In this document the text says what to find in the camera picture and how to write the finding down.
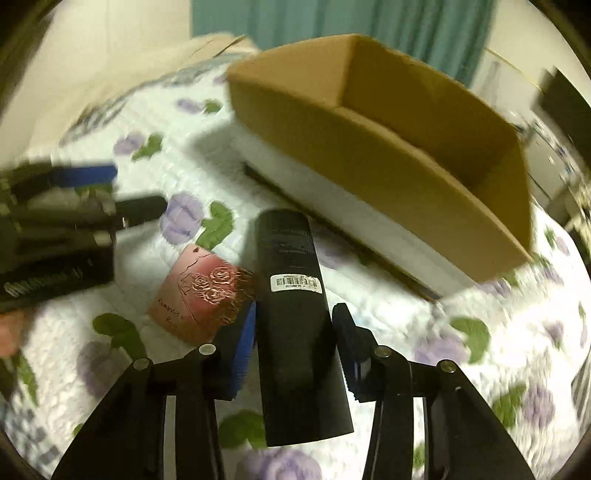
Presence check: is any floral quilted bedspread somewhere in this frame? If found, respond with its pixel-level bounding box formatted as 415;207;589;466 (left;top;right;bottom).
0;60;591;480

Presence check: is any white foam board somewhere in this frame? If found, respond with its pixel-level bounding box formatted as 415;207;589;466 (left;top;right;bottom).
229;120;478;298

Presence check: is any teal curtain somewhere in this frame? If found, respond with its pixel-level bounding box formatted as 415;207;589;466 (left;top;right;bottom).
190;0;496;86

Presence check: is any pink rose-print box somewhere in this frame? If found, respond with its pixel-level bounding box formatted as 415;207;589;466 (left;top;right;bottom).
148;243;256;346

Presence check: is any black cylindrical bottle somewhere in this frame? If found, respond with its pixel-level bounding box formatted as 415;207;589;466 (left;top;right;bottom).
254;209;355;448

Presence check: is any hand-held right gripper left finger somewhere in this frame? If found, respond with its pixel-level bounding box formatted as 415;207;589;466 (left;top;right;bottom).
52;301;257;480

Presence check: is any brown cardboard box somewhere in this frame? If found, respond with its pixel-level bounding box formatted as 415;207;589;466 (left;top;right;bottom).
226;33;536;283

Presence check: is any person's left hand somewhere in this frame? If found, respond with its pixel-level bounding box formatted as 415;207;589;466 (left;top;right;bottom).
0;309;28;358

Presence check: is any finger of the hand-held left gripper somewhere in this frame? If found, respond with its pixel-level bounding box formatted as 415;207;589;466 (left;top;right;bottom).
113;196;168;228
51;162;118;189

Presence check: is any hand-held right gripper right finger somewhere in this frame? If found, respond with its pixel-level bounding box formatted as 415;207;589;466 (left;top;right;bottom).
331;303;536;480

